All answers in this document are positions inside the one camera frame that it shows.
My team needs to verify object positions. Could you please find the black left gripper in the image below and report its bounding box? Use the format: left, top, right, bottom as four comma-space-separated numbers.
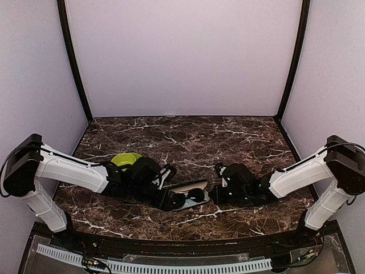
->
129, 182, 182, 212

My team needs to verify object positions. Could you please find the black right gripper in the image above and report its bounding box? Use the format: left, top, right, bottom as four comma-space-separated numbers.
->
208, 184, 250, 205

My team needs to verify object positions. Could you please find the black quilted glasses case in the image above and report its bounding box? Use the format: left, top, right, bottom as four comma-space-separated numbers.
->
161, 179, 210, 211

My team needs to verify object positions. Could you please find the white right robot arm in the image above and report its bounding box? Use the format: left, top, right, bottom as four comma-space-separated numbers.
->
209, 135, 364, 248

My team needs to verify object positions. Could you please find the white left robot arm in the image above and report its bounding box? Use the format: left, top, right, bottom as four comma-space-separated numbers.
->
1, 134, 176, 249

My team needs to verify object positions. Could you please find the green bowl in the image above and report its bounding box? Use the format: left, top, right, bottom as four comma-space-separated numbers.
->
111, 152, 142, 167

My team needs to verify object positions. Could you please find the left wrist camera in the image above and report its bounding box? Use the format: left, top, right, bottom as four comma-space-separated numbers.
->
153, 164, 177, 190

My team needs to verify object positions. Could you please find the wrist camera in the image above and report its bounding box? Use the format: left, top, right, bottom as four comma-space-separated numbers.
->
153, 164, 177, 190
214, 163, 228, 188

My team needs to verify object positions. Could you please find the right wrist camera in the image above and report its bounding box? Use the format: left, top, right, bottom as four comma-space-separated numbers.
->
214, 163, 228, 188

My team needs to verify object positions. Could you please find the white slotted cable duct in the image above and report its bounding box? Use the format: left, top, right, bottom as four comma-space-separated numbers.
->
36, 244, 273, 273

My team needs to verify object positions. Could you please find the black corner frame post right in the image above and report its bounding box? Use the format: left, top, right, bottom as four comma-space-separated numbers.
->
275, 0, 311, 123

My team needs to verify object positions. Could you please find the black corner frame post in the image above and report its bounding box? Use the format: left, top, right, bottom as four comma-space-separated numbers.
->
56, 0, 94, 123
275, 0, 311, 123

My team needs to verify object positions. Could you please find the black corner frame post left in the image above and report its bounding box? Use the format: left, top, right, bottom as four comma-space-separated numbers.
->
56, 0, 94, 123

